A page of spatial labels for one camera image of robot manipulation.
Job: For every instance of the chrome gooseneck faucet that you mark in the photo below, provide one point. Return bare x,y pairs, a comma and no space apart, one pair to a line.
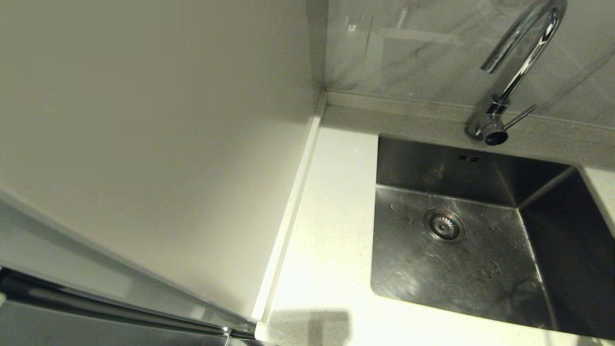
499,113

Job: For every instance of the stainless steel sink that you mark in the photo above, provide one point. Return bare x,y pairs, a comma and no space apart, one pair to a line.
432,278

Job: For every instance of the white edge trim strip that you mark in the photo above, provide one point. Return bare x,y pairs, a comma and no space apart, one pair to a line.
288,216

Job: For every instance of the round metal drain strainer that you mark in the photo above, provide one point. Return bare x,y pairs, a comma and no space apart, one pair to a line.
444,226

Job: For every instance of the tall white cabinet panel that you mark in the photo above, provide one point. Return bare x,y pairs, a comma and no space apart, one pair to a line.
144,144

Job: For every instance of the grey glossy appliance door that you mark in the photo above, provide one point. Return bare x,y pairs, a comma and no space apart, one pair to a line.
38,331

